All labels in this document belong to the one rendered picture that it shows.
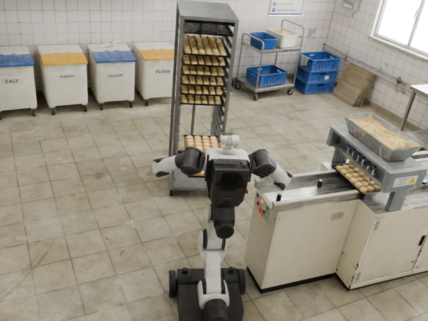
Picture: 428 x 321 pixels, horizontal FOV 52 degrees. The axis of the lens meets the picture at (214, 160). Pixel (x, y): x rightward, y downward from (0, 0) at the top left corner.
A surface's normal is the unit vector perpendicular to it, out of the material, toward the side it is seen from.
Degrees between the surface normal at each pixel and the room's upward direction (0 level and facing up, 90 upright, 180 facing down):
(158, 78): 92
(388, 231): 90
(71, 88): 93
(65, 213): 0
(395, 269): 90
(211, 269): 48
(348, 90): 67
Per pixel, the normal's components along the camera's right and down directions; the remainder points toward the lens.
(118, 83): 0.40, 0.52
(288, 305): 0.10, -0.86
